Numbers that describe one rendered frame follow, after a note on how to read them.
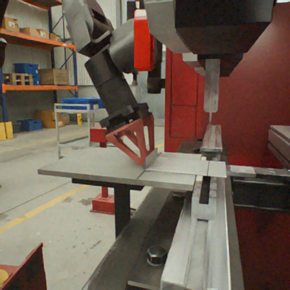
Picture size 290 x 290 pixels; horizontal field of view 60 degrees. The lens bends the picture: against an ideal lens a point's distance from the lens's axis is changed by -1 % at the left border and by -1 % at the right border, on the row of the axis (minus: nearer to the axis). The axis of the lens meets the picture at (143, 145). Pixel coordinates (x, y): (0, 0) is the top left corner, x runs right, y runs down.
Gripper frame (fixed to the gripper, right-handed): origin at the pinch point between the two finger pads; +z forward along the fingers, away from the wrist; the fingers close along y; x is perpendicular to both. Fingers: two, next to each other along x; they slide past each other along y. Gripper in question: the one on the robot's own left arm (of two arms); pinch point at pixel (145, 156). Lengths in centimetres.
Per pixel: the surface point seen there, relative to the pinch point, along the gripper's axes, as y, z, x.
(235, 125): 86, 13, -16
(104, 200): 158, 38, 116
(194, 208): -12.6, 7.4, -7.5
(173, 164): 0.1, 3.3, -4.0
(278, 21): 85, -21, -50
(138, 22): -16.3, -14.9, -12.0
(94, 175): -8.7, -1.5, 5.9
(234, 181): 41.7, 23.9, -8.5
